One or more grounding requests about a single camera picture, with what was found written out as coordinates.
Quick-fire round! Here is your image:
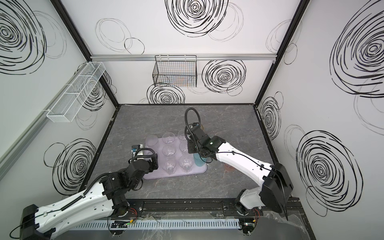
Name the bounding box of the frosted clear tall cup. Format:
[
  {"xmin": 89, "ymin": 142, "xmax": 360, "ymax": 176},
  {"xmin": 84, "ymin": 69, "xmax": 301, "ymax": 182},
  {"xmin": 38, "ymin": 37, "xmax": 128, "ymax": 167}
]
[{"xmin": 178, "ymin": 130, "xmax": 187, "ymax": 141}]

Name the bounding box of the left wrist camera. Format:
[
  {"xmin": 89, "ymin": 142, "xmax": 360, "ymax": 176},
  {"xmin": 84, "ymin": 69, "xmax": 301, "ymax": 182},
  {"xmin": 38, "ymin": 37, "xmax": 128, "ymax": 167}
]
[{"xmin": 131, "ymin": 144, "xmax": 146, "ymax": 157}]

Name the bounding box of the white slotted cable duct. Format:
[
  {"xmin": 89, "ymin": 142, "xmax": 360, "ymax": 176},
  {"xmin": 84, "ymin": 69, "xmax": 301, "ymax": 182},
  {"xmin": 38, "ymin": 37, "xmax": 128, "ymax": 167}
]
[{"xmin": 72, "ymin": 219, "xmax": 240, "ymax": 231}]

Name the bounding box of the white wire shelf basket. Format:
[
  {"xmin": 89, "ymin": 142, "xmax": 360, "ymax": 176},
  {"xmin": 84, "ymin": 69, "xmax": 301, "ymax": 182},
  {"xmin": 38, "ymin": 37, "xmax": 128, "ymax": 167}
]
[{"xmin": 47, "ymin": 62, "xmax": 106, "ymax": 123}]

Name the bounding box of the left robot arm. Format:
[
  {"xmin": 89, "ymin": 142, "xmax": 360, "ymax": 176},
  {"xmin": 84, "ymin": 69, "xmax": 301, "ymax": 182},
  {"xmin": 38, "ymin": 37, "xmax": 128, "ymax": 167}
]
[{"xmin": 19, "ymin": 154, "xmax": 158, "ymax": 240}]

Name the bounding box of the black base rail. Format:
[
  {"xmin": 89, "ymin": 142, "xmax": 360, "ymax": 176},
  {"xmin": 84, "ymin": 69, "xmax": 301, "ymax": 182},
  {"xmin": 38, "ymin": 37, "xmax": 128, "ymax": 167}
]
[{"xmin": 119, "ymin": 197, "xmax": 304, "ymax": 217}]

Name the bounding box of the clear glass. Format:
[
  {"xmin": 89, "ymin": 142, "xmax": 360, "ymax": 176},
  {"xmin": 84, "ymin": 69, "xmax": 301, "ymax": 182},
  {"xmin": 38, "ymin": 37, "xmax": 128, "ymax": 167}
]
[
  {"xmin": 145, "ymin": 135, "xmax": 159, "ymax": 148},
  {"xmin": 162, "ymin": 132, "xmax": 176, "ymax": 145},
  {"xmin": 162, "ymin": 144, "xmax": 177, "ymax": 157},
  {"xmin": 179, "ymin": 140, "xmax": 189, "ymax": 154},
  {"xmin": 179, "ymin": 155, "xmax": 194, "ymax": 173}
]

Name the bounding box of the teal plastic cup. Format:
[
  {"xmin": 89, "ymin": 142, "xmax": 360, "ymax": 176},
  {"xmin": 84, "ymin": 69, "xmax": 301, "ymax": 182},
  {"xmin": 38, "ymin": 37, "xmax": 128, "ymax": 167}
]
[{"xmin": 194, "ymin": 153, "xmax": 205, "ymax": 167}]

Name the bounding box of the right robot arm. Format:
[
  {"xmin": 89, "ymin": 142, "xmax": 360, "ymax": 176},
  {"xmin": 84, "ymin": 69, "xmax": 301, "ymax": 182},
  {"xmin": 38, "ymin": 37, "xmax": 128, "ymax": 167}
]
[{"xmin": 185, "ymin": 124, "xmax": 294, "ymax": 215}]

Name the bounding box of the lilac plastic tray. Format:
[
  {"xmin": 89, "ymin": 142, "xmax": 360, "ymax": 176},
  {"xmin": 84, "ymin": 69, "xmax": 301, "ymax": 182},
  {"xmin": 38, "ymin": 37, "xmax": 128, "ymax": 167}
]
[{"xmin": 144, "ymin": 137, "xmax": 207, "ymax": 180}]

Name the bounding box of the black wire basket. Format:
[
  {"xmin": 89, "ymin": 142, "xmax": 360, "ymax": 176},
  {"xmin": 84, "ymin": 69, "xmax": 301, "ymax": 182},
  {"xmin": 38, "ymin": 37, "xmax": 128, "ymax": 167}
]
[{"xmin": 152, "ymin": 55, "xmax": 198, "ymax": 88}]

